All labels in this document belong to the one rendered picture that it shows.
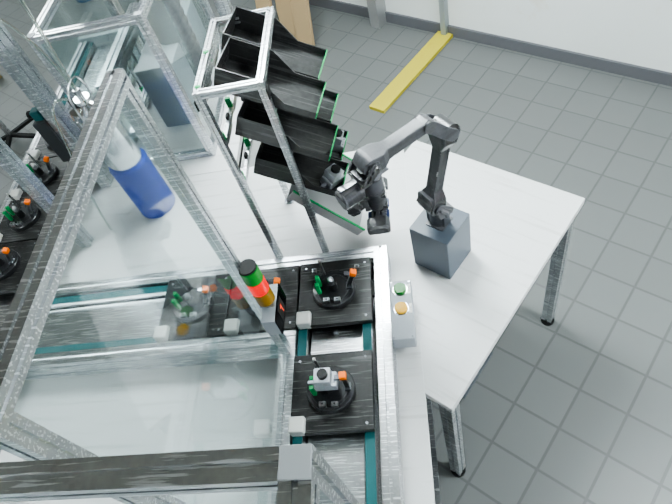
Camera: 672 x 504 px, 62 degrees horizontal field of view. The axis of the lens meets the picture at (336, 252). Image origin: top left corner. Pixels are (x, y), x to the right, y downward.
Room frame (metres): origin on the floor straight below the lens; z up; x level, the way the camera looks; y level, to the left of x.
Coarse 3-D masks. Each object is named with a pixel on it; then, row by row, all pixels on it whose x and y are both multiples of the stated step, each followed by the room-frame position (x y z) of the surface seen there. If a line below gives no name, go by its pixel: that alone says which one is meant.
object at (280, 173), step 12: (264, 144) 1.42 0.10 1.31; (264, 156) 1.37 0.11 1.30; (276, 156) 1.37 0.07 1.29; (300, 156) 1.37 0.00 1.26; (264, 168) 1.29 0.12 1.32; (276, 168) 1.28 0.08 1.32; (288, 168) 1.26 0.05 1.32; (300, 168) 1.32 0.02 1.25; (312, 168) 1.32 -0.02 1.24; (324, 168) 1.32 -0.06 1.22; (288, 180) 1.27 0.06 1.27; (312, 180) 1.27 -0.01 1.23; (324, 192) 1.22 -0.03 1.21
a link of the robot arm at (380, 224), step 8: (384, 184) 1.02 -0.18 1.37; (384, 192) 1.00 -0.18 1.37; (368, 200) 1.00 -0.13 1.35; (376, 200) 0.99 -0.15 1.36; (384, 200) 1.00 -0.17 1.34; (376, 208) 0.99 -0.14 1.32; (376, 216) 0.97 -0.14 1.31; (384, 216) 0.96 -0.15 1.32; (368, 224) 0.95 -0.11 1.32; (376, 224) 0.94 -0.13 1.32; (384, 224) 0.93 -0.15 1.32; (368, 232) 0.94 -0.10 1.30; (376, 232) 0.93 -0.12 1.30; (384, 232) 0.92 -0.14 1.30
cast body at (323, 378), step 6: (318, 372) 0.71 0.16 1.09; (324, 372) 0.70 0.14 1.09; (330, 372) 0.70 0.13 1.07; (336, 372) 0.71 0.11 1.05; (318, 378) 0.69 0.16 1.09; (324, 378) 0.69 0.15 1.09; (330, 378) 0.69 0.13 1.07; (312, 384) 0.71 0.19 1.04; (318, 384) 0.68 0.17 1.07; (324, 384) 0.68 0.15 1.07; (330, 384) 0.68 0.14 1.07; (336, 384) 0.68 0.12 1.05; (318, 390) 0.69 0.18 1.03; (324, 390) 0.68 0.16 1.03
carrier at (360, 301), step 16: (304, 272) 1.14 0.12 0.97; (320, 272) 1.11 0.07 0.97; (336, 272) 1.08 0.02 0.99; (368, 272) 1.05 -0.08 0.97; (304, 288) 1.08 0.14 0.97; (320, 288) 1.03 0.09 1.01; (336, 288) 1.01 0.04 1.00; (352, 288) 1.00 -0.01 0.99; (368, 288) 0.99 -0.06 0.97; (304, 304) 1.02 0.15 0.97; (320, 304) 0.98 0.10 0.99; (336, 304) 0.96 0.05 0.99; (352, 304) 0.95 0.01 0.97; (368, 304) 0.93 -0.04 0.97; (304, 320) 0.95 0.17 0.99; (320, 320) 0.94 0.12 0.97; (336, 320) 0.92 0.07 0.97; (352, 320) 0.90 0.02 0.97; (368, 320) 0.88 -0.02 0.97
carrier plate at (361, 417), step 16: (352, 352) 0.79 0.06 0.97; (368, 352) 0.78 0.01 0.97; (304, 368) 0.80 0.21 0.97; (352, 368) 0.75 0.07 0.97; (368, 368) 0.73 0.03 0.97; (304, 384) 0.75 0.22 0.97; (368, 384) 0.68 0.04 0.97; (304, 400) 0.70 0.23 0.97; (368, 400) 0.64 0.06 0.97; (304, 416) 0.66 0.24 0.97; (320, 416) 0.64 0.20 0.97; (336, 416) 0.62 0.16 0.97; (352, 416) 0.61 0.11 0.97; (368, 416) 0.59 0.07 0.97; (320, 432) 0.60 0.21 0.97; (336, 432) 0.58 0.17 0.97; (352, 432) 0.57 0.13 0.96
